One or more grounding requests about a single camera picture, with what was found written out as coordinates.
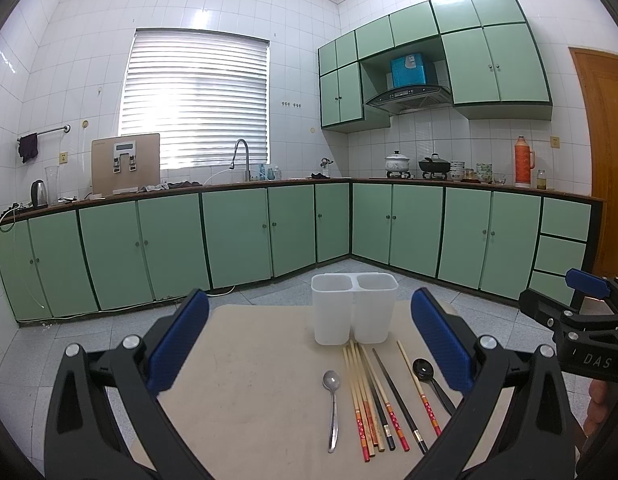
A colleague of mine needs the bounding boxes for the white double utensil holder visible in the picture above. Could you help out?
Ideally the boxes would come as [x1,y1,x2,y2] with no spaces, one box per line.
[311,272,398,346]

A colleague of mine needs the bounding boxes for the black wok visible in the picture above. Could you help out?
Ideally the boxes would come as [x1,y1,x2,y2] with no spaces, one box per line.
[419,153,451,180]

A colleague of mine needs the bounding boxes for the red end bamboo chopstick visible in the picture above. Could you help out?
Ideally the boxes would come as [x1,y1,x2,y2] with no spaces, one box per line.
[396,339,441,437]

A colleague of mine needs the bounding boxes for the blue box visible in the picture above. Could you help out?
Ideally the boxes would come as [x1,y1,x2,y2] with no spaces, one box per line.
[390,52,437,88]

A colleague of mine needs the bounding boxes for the plain bamboo chopstick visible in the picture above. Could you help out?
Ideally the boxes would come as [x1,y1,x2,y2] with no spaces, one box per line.
[352,342,386,452]
[349,341,379,450]

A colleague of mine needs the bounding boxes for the stacked bowls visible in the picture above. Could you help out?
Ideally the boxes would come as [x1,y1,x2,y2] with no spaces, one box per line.
[449,160,466,181]

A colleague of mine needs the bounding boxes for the towel rail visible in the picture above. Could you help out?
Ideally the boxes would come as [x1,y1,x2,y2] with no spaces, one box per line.
[18,124,71,141]

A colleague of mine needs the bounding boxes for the silver metal spoon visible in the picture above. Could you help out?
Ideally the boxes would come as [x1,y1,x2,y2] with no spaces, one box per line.
[322,370,341,454]

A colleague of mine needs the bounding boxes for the cardboard box with appliance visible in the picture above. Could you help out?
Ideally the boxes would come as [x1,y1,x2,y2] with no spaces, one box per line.
[91,133,160,196]

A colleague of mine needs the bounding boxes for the upper green cabinets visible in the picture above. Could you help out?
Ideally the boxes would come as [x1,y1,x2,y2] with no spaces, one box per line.
[318,0,552,132]

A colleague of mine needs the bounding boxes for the black chopstick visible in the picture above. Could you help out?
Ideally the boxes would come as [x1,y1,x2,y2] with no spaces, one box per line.
[356,344,396,451]
[372,349,428,454]

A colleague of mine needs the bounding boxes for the dark hanging towel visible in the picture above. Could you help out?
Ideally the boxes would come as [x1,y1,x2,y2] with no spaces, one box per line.
[17,132,39,164]

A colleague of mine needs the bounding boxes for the window blinds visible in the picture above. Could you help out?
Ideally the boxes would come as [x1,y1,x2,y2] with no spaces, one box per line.
[118,28,270,170]

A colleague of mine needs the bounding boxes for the glass jar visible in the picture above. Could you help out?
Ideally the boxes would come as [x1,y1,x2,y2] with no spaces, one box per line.
[536,169,547,190]

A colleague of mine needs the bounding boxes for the electric kettle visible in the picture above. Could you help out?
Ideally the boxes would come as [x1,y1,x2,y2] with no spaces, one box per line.
[30,179,48,209]

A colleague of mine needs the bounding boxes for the kitchen faucet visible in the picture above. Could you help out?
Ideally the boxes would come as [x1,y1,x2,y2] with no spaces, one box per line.
[229,138,253,182]

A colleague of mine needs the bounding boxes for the red striped chopstick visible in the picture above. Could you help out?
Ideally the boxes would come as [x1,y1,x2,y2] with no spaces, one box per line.
[343,346,371,463]
[347,344,375,457]

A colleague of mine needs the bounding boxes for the patterned mug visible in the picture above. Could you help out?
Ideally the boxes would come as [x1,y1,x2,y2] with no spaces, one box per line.
[475,162,494,183]

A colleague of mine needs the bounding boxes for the black plastic spoon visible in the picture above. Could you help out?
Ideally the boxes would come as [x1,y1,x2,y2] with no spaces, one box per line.
[412,358,455,416]

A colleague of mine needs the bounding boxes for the orange thermos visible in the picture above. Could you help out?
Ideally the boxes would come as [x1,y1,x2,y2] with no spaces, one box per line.
[514,136,535,188]

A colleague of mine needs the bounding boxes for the red floral chopstick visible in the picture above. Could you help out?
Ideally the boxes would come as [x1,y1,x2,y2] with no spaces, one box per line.
[358,344,410,452]

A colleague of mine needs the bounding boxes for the range hood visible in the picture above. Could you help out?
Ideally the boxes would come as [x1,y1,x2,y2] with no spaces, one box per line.
[367,84,452,115]

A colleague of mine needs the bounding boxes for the lower green cabinets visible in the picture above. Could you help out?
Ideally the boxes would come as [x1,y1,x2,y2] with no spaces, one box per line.
[0,180,602,323]

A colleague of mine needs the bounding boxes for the white ceramic pot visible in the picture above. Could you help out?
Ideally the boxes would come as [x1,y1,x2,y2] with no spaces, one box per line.
[385,150,411,179]

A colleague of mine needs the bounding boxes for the green cabinets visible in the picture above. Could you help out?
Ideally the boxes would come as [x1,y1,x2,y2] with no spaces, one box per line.
[0,180,602,323]
[318,0,552,132]

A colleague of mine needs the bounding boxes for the right hand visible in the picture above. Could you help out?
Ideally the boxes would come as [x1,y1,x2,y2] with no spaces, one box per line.
[584,379,609,437]

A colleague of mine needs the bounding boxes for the wooden door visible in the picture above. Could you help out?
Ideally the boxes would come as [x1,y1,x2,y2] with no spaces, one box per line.
[570,48,618,278]

